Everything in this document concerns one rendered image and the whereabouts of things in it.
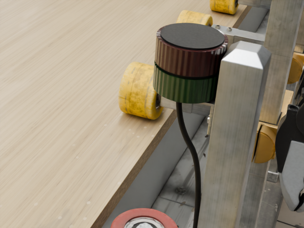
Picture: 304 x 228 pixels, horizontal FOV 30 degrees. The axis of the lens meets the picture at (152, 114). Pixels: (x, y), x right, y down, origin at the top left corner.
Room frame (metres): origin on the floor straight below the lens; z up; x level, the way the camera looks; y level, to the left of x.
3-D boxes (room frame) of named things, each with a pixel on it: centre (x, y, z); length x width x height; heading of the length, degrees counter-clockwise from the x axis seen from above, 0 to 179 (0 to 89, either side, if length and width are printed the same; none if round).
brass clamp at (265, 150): (0.68, -0.16, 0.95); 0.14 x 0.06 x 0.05; 161
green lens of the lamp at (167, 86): (0.44, -0.03, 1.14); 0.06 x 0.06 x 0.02
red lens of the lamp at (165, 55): (0.44, -0.03, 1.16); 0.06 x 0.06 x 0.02
